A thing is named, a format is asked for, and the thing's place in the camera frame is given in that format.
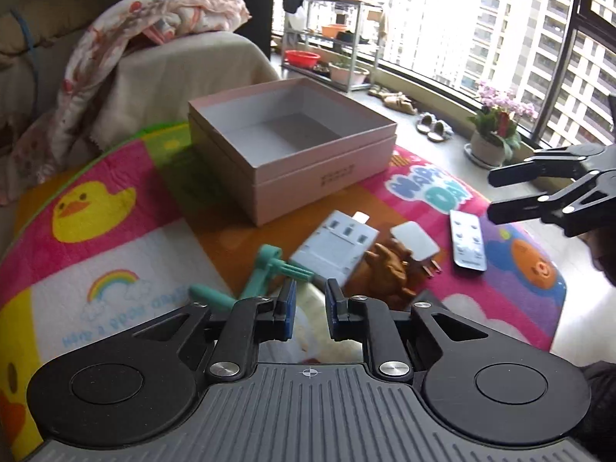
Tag white remote control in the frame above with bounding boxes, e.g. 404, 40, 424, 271
449, 210, 488, 275

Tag colourful cartoon play mat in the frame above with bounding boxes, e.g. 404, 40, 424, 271
0, 122, 567, 462

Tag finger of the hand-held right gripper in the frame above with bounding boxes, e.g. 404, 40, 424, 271
487, 143, 616, 189
486, 169, 616, 238

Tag pink flowering potted plant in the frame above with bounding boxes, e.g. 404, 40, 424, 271
464, 82, 540, 171

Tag white power strip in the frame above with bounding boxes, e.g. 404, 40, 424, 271
291, 210, 380, 286

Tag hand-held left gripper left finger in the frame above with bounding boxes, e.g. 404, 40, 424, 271
127, 278, 298, 386

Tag brown toy dinosaur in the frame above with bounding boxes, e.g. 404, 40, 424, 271
346, 238, 441, 310

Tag red basin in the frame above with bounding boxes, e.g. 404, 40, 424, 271
284, 50, 321, 69

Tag beige pillow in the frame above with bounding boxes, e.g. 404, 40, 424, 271
0, 0, 97, 57

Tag beige covered sofa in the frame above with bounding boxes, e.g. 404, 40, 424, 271
0, 0, 282, 251

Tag high-rise buildings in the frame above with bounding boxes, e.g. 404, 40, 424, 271
308, 0, 616, 150

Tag pale planter with plant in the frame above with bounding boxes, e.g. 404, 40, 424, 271
328, 60, 370, 85

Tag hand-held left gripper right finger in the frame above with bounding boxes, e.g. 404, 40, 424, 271
324, 278, 489, 383

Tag teal plastic tool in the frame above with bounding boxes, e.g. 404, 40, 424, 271
189, 244, 316, 313

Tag black window frame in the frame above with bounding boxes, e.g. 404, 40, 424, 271
269, 0, 616, 155

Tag pink cardboard box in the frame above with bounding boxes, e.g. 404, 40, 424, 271
187, 77, 398, 226

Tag white charger plug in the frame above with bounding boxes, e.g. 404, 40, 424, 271
390, 221, 444, 278

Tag metal shelf rack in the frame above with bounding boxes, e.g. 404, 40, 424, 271
281, 0, 384, 92

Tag blue cord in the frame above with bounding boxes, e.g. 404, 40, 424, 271
12, 8, 40, 94

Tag floral blanket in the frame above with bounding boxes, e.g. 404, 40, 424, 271
0, 0, 252, 206

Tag dark cloth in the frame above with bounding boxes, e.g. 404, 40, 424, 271
577, 361, 616, 449

